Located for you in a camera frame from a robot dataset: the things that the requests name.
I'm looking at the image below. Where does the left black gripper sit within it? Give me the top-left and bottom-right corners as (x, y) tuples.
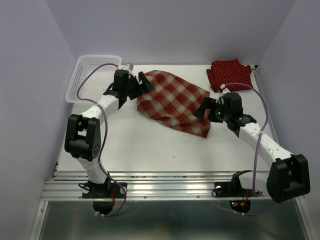
(124, 71), (155, 100)

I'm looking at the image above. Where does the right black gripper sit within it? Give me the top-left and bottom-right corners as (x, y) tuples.
(193, 96), (231, 122)

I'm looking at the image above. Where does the red plaid skirt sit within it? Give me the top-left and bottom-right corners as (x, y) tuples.
(136, 70), (211, 138)

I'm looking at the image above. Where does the red polka dot skirt pile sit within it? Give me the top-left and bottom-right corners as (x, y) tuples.
(210, 58), (253, 92)

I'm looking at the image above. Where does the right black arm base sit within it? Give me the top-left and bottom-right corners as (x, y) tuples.
(211, 181), (254, 198)

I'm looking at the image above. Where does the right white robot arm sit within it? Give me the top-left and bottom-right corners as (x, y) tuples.
(194, 92), (311, 203)

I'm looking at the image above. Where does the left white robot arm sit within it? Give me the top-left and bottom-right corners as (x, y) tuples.
(64, 69), (155, 197)

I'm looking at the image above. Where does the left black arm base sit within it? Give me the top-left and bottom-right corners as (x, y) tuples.
(78, 181), (125, 199)

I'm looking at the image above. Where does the white plastic basket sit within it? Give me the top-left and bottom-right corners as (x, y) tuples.
(65, 54), (122, 106)

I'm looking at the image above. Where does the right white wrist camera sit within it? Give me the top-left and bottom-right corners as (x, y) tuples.
(218, 84), (230, 95)

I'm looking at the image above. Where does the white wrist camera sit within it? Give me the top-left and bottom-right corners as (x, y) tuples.
(117, 62), (134, 72)
(218, 84), (230, 95)

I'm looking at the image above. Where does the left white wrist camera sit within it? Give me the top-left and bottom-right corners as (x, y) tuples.
(117, 62), (134, 72)

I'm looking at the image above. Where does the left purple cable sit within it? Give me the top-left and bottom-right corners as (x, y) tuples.
(76, 63), (128, 218)

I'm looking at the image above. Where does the aluminium rail frame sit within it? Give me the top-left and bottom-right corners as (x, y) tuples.
(29, 65), (311, 240)

